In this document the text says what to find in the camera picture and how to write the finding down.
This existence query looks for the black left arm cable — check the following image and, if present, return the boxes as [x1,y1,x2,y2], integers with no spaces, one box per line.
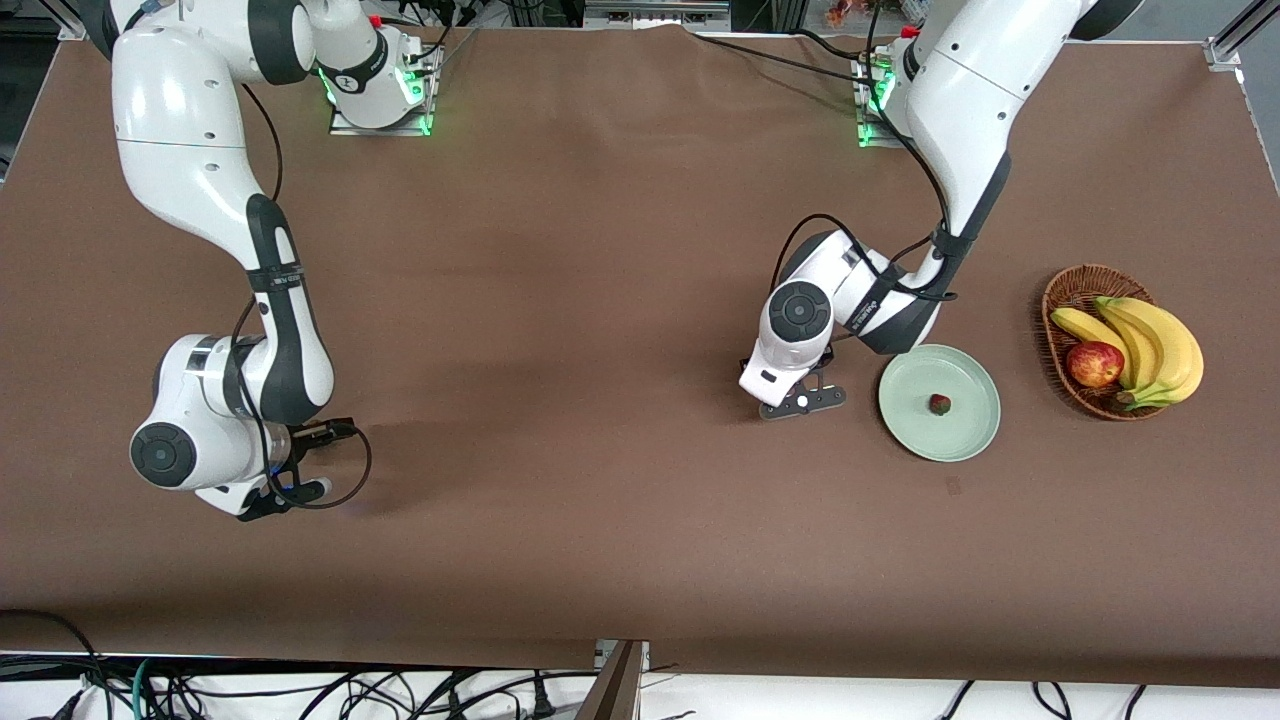
[768,0,959,303]

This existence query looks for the brown wicker basket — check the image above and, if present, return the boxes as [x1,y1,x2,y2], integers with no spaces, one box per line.
[1041,264,1173,422]

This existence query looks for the pale green round plate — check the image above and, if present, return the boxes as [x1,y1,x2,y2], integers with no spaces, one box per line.
[878,344,1002,463]

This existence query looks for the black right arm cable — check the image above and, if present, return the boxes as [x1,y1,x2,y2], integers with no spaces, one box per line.
[228,80,373,511]

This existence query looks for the aluminium frame profile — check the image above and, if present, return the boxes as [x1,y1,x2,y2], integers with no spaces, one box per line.
[1205,0,1280,73]
[55,0,101,43]

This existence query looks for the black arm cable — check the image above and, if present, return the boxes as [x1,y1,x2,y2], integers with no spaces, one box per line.
[228,80,373,511]
[768,0,959,303]

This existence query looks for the brown table cover sheet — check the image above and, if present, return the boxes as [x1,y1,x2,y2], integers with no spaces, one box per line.
[0,22,1280,691]

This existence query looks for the yellow banana bunch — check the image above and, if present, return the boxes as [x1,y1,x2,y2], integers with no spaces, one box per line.
[1050,296,1205,412]

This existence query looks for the silver metal box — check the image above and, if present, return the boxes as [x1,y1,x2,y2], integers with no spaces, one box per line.
[583,0,733,31]

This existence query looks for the orange red toy items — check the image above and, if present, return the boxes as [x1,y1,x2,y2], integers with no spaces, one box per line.
[825,0,906,28]

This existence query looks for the red apple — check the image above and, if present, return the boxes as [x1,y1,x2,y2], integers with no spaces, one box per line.
[1065,341,1126,390]

